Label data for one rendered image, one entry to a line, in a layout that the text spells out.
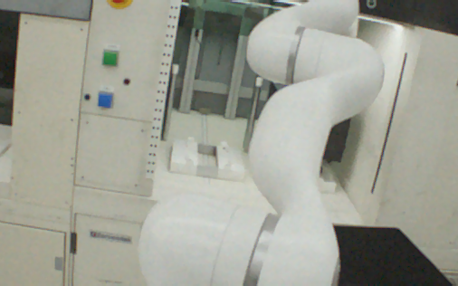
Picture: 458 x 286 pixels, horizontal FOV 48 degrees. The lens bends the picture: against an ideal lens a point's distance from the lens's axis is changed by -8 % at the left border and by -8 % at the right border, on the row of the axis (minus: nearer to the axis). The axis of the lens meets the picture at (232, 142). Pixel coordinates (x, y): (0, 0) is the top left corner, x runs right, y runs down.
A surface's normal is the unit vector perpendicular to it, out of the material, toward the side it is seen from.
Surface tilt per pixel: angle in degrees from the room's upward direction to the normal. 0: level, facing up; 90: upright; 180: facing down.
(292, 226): 17
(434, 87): 90
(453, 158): 90
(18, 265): 90
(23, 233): 90
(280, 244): 35
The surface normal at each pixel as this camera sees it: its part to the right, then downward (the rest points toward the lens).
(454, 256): 0.06, 0.32
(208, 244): -0.14, -0.29
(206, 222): 0.00, -0.68
